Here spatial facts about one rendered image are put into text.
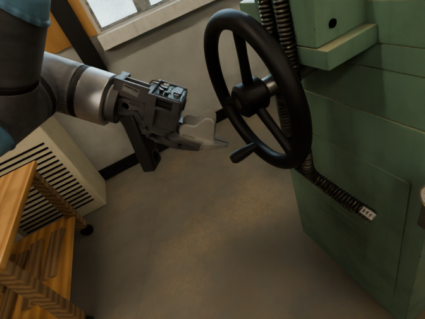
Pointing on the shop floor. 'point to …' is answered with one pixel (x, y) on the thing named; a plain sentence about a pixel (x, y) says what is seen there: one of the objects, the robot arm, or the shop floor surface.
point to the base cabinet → (358, 152)
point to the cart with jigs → (36, 252)
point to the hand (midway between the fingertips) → (220, 145)
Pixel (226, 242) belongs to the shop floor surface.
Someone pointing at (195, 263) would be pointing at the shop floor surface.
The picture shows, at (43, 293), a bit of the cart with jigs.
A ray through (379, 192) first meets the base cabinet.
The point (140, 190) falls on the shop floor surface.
